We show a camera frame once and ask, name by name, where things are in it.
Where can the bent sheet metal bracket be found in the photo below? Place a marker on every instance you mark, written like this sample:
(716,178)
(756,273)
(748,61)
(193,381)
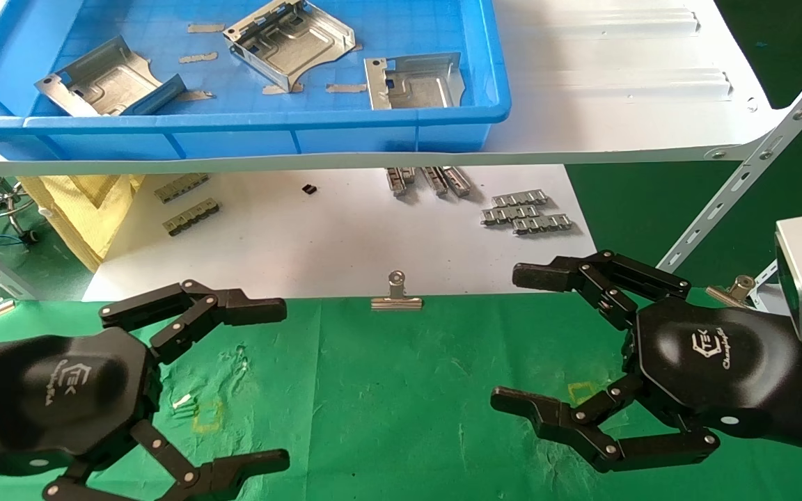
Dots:
(300,42)
(418,87)
(105,80)

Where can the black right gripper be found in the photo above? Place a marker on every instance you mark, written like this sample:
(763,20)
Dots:
(721,362)

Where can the beige tape piece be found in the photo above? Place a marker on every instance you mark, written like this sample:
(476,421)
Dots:
(198,58)
(345,88)
(277,89)
(195,96)
(205,28)

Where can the blue plastic bin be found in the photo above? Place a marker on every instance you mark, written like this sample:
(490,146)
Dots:
(234,136)

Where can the green table cloth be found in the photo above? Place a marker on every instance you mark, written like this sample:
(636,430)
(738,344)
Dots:
(387,390)

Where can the grey metal connector strip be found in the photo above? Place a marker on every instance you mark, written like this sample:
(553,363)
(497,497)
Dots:
(182,188)
(519,198)
(457,180)
(544,224)
(192,216)
(510,214)
(399,179)
(434,179)

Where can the white metal shelf board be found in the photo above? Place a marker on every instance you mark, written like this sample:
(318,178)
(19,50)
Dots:
(617,118)

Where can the small white scrap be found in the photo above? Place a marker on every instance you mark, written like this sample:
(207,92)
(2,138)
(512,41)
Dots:
(182,401)

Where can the yellow cloth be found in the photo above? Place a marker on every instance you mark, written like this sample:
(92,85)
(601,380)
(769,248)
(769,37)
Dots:
(88,216)

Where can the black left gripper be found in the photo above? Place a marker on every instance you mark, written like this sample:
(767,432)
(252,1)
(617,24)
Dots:
(60,396)

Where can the white paper sheet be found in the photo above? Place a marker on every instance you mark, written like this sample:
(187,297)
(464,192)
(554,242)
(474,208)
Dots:
(303,243)

